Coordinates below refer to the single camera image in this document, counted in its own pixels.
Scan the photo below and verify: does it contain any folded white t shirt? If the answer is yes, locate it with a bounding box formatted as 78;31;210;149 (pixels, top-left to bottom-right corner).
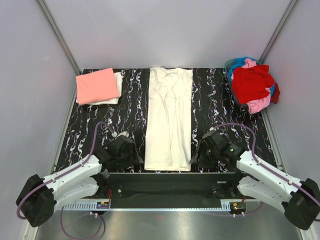
89;72;123;105

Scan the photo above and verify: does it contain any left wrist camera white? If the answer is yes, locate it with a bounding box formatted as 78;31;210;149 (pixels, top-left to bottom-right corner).
111;131;129;138

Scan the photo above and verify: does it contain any left aluminium frame post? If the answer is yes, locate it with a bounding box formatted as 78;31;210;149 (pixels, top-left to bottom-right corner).
36;0;81;75

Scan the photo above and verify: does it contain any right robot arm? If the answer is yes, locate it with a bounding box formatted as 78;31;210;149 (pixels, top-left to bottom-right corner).
190;130;320;231

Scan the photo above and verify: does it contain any blue t shirt in basket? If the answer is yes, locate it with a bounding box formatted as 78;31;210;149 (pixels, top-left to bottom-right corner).
228;57;275;104

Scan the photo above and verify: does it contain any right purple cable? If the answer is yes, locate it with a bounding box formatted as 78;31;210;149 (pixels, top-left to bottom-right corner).
204;122;320;222

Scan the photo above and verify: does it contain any right aluminium frame post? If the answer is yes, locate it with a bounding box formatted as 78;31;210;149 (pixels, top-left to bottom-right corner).
259;0;300;63

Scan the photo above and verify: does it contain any cream white t shirt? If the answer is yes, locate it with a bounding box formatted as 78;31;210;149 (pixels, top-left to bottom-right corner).
144;67;193;172

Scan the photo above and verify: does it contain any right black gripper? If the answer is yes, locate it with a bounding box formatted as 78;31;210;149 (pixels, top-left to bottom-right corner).
189;140;220;170

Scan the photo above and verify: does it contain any red t shirt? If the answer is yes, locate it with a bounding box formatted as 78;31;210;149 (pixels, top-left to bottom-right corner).
231;64;280;104

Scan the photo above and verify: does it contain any aluminium frame post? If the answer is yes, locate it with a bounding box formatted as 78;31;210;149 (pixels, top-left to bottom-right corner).
259;0;300;63
36;0;81;75

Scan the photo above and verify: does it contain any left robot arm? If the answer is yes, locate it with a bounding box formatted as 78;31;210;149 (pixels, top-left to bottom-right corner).
16;135;143;228

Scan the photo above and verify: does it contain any purple cable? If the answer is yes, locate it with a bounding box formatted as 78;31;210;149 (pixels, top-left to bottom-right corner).
204;122;320;222
15;121;118;238

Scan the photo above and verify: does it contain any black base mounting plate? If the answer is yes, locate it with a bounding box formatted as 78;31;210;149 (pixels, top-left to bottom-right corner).
92;172;243;199

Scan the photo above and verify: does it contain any aluminium rail front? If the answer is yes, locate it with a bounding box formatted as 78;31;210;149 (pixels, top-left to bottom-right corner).
33;181;305;201

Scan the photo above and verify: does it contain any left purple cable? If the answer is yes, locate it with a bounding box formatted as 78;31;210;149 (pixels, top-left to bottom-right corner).
15;121;118;238

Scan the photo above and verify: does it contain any folded pink t shirt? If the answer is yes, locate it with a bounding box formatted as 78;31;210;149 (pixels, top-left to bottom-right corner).
75;68;120;105

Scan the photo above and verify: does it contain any pink t shirt in basket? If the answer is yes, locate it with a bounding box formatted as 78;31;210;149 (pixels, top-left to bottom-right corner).
242;58;271;115

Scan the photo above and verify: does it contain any white slotted cable duct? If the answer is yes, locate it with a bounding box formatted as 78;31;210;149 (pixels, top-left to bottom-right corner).
64;199;231;212

